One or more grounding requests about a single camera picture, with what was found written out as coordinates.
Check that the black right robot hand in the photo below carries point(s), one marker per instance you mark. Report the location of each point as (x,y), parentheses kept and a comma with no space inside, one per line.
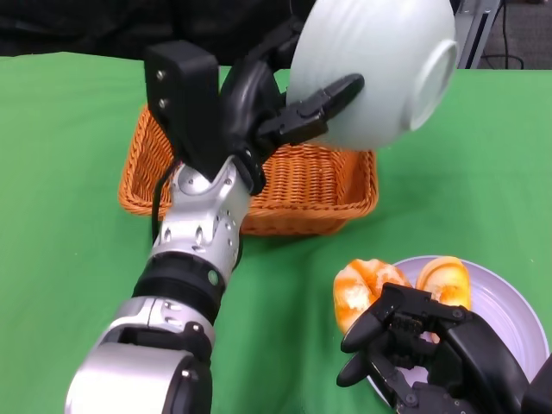
(466,366)

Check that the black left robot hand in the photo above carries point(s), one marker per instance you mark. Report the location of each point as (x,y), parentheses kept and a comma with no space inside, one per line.
(250,108)

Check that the golden sliced loaf bread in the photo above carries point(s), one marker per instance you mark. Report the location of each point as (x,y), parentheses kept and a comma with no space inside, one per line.
(448,276)

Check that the grey-green round bowl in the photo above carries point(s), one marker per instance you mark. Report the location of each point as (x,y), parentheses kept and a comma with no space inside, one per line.
(379,64)

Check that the pale lavender round plate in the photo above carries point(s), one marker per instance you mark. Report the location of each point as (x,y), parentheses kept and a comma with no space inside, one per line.
(500,310)

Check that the orange wicker basket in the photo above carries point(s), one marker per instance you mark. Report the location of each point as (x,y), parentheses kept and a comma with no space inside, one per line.
(310,185)

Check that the black backdrop cloth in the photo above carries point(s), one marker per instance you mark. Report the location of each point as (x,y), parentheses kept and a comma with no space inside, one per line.
(129,26)

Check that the green tablecloth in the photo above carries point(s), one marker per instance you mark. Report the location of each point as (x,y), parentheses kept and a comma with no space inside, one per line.
(453,194)

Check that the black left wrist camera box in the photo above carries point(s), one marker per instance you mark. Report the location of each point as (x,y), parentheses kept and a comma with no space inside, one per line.
(185,99)

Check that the grey aluminium frame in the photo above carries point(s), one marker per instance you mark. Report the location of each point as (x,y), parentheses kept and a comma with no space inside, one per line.
(474,34)

